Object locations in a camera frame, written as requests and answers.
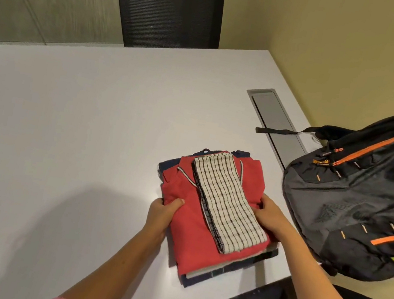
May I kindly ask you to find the mauve striped t-shirt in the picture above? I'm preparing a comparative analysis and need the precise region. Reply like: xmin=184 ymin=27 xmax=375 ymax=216
xmin=184 ymin=227 xmax=280 ymax=295

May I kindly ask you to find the navy blue hoodie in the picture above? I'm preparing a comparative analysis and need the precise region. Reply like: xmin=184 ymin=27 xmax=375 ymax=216
xmin=138 ymin=136 xmax=296 ymax=299

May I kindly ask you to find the person's left hand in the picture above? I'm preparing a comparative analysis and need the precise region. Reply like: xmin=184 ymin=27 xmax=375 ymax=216
xmin=143 ymin=192 xmax=186 ymax=244

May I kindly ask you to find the person's left forearm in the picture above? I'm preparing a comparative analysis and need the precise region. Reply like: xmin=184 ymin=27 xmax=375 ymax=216
xmin=58 ymin=211 xmax=168 ymax=299

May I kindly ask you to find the black orange backpack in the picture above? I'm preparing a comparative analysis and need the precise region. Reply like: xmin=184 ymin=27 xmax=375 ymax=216
xmin=232 ymin=67 xmax=394 ymax=288

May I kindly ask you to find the black mesh office chair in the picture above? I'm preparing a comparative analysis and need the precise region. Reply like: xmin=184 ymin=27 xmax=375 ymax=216
xmin=101 ymin=0 xmax=228 ymax=63

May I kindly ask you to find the grey table cable hatch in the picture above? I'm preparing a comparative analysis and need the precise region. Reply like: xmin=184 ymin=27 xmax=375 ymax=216
xmin=234 ymin=84 xmax=319 ymax=174

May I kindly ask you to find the person's right hand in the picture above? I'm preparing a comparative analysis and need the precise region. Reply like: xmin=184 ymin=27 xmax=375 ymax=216
xmin=246 ymin=192 xmax=303 ymax=246

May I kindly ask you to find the striped knit top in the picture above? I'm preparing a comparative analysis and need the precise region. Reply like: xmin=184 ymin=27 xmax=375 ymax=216
xmin=178 ymin=146 xmax=283 ymax=263

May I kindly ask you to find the person's right forearm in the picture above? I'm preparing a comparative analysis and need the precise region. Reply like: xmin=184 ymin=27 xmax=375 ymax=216
xmin=267 ymin=229 xmax=375 ymax=299

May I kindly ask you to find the red garment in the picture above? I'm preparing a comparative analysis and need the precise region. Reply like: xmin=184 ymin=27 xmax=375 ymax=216
xmin=144 ymin=140 xmax=286 ymax=291

